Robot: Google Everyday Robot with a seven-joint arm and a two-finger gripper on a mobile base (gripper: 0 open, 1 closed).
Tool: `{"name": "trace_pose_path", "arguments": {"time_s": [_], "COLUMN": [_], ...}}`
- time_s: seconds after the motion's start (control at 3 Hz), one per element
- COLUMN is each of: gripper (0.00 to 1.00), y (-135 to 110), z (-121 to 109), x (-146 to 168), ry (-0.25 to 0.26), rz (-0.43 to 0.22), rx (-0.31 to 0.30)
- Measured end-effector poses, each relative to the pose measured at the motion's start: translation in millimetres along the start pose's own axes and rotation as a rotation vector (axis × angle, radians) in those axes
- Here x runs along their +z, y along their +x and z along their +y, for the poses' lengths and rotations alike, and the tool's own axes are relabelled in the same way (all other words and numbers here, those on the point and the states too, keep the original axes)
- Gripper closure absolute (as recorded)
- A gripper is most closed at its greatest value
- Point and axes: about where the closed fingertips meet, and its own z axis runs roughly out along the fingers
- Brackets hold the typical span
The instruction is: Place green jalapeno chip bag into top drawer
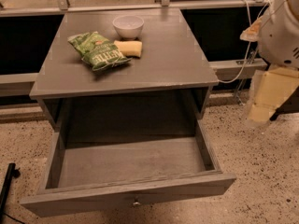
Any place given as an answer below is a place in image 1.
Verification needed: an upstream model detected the grey metal railing frame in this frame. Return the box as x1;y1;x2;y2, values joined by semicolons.
0;0;275;17

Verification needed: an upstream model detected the white ceramic bowl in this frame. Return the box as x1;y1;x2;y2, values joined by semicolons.
112;15;144;40

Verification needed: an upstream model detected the grey wooden cabinet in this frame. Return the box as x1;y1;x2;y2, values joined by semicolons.
30;8;218;124

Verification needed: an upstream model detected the yellow sponge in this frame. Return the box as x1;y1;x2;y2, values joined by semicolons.
114;40;142;58

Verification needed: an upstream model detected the black pole on floor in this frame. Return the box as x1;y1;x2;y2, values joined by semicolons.
0;163;20;221

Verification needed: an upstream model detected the green jalapeno chip bag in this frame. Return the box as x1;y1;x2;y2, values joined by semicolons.
67;32;130;72

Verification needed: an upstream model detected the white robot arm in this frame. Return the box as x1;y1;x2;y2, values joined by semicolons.
240;0;299;127

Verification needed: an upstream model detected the white cable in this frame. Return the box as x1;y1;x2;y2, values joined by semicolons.
215;0;254;85

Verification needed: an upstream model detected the grey open top drawer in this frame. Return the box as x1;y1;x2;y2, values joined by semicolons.
21;121;236;217

